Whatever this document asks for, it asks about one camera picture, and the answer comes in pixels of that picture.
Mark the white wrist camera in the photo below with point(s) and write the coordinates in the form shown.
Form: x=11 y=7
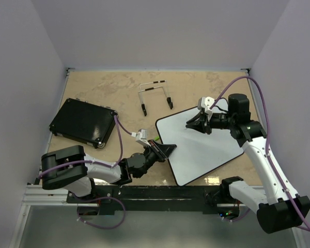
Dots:
x=141 y=137
x=205 y=104

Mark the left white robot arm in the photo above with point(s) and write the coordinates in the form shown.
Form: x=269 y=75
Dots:
x=74 y=170

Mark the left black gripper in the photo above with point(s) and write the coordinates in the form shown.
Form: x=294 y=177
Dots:
x=162 y=151

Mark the aluminium frame rail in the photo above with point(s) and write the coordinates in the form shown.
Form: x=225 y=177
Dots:
x=35 y=195

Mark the white rectangular whiteboard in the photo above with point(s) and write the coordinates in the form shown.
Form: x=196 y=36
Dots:
x=196 y=154

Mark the black wire easel stand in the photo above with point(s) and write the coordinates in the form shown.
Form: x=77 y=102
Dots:
x=156 y=90

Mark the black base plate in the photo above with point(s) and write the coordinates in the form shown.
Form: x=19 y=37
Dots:
x=205 y=199

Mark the black flat case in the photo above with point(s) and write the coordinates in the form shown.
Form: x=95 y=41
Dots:
x=84 y=122

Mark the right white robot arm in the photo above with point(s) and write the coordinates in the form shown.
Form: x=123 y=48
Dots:
x=280 y=207

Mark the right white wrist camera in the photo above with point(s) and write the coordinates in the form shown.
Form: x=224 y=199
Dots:
x=205 y=104

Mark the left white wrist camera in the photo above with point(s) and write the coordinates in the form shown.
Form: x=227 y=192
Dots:
x=141 y=137

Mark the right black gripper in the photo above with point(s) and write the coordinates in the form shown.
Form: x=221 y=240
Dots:
x=201 y=126

